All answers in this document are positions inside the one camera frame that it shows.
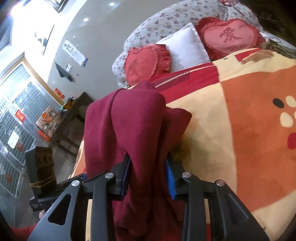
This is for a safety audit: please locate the red heart pillow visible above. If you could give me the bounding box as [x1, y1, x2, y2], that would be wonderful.
[195, 17, 265, 61]
[124, 44, 171, 86]

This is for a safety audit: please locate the white square pillow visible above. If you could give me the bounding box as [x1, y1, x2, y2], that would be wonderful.
[157, 23, 210, 73]

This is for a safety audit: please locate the floral folded quilt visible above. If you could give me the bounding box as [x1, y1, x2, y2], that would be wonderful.
[112, 0, 264, 88]

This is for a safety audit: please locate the right red heart pillow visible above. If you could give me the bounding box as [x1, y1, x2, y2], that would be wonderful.
[195, 17, 265, 61]

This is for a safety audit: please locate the left red heart pillow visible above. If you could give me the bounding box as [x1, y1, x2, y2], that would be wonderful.
[124, 44, 171, 86]

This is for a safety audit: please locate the dark carved wooden headboard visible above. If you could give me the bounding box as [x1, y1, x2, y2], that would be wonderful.
[240, 0, 295, 46]

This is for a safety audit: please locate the maroon fleece sweater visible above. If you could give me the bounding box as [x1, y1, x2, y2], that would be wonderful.
[84, 82, 192, 240]

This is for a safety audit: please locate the dark cloth on wall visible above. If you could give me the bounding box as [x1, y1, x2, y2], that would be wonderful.
[55, 62, 73, 82]

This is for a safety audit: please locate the orange red cream blanket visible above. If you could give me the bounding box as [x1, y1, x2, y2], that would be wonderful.
[75, 49, 295, 240]

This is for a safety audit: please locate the paper notice on wall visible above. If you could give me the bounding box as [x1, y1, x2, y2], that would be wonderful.
[62, 40, 88, 67]

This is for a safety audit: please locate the red paper wall decoration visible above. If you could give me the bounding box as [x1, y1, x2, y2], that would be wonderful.
[55, 88, 65, 99]

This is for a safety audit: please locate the dark wooden side table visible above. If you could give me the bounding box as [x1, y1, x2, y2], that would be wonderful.
[51, 92, 94, 157]

